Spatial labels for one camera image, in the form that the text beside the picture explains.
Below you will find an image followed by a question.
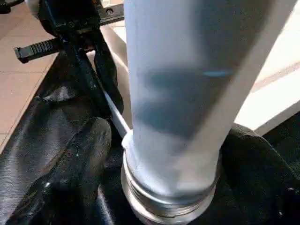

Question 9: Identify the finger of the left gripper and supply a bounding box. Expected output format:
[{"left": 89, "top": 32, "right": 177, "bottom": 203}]
[{"left": 93, "top": 30, "right": 125, "bottom": 116}]

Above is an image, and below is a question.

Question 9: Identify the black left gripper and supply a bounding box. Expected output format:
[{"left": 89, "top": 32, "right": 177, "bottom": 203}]
[{"left": 13, "top": 0, "right": 125, "bottom": 118}]

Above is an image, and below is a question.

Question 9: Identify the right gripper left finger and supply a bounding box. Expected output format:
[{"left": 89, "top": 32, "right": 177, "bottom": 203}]
[{"left": 4, "top": 117, "right": 113, "bottom": 225}]

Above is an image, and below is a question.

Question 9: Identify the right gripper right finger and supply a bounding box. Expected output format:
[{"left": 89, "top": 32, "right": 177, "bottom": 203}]
[{"left": 217, "top": 124, "right": 300, "bottom": 225}]

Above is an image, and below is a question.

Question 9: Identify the white plastic table leg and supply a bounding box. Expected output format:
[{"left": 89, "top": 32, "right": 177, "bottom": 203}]
[{"left": 120, "top": 0, "right": 299, "bottom": 225}]

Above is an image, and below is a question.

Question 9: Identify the white plastic table top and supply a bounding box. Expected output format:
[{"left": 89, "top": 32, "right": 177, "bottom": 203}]
[{"left": 86, "top": 11, "right": 300, "bottom": 142}]

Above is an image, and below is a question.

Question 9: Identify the black work mat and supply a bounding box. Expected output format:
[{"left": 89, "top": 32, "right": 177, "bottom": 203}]
[{"left": 0, "top": 45, "right": 300, "bottom": 225}]

